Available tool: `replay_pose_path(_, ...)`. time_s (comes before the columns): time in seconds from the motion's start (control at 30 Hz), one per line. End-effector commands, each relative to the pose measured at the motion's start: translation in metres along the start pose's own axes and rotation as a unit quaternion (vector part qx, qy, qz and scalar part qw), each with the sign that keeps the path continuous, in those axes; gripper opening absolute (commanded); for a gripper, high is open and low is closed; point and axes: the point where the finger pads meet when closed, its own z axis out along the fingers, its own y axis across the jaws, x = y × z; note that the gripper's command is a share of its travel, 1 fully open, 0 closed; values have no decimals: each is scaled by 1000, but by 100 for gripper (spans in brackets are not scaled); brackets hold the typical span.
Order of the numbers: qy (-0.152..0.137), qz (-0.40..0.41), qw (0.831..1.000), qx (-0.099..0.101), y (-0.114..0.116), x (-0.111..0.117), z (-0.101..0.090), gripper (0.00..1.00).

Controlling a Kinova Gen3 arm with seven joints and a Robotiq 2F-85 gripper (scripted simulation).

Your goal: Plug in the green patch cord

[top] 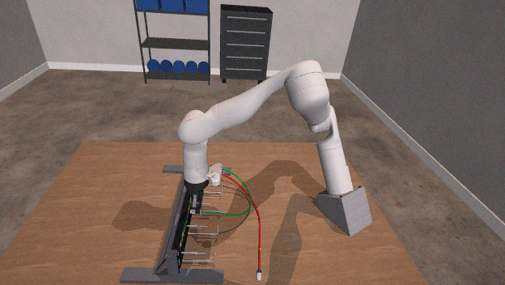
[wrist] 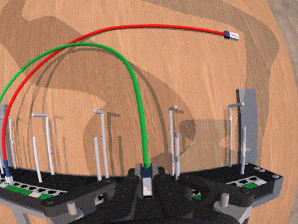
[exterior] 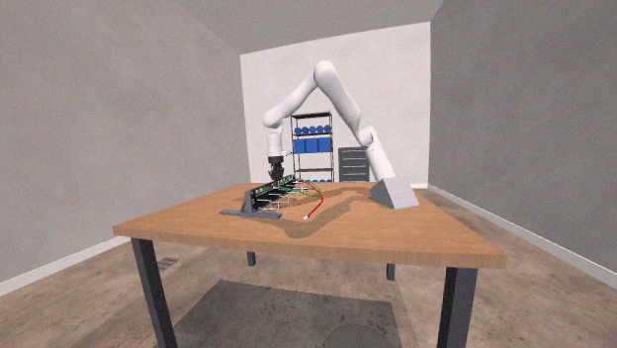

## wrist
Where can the green patch cord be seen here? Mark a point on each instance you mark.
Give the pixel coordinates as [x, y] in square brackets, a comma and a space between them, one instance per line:
[133, 77]

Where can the red cable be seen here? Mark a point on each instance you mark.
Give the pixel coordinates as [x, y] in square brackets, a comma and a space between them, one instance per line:
[74, 41]

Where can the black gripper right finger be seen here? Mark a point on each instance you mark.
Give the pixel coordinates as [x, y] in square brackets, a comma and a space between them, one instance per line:
[225, 198]

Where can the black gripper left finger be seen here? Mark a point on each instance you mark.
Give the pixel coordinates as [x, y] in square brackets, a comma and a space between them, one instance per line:
[119, 200]

